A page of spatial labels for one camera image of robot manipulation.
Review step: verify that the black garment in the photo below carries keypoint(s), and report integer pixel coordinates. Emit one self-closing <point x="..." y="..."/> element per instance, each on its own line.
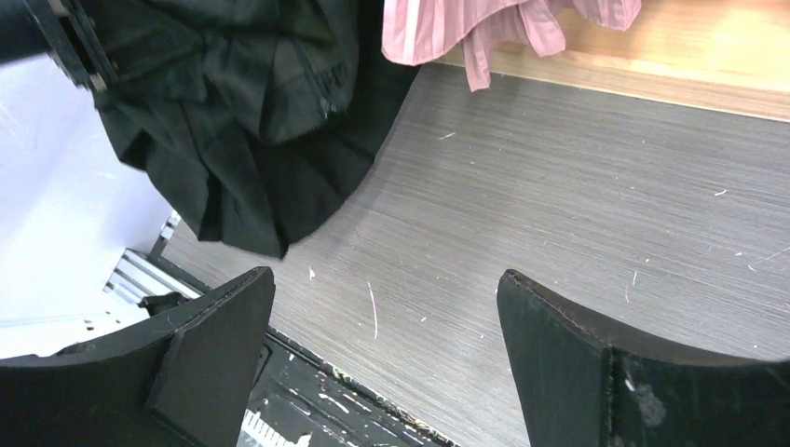
<point x="255" y="120"/>

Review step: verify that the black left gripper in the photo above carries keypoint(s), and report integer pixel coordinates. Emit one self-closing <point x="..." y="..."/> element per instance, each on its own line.
<point x="62" y="30"/>

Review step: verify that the wooden hanger rack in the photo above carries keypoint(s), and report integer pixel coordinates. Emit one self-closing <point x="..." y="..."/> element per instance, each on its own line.
<point x="727" y="56"/>

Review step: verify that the pink pleated skirt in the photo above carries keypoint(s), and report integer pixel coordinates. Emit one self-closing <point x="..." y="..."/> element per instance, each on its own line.
<point x="417" y="32"/>

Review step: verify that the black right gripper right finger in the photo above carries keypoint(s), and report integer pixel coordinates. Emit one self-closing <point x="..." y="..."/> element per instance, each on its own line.
<point x="586" y="379"/>

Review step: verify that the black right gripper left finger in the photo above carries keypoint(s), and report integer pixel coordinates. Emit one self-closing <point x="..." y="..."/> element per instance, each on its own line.
<point x="180" y="378"/>

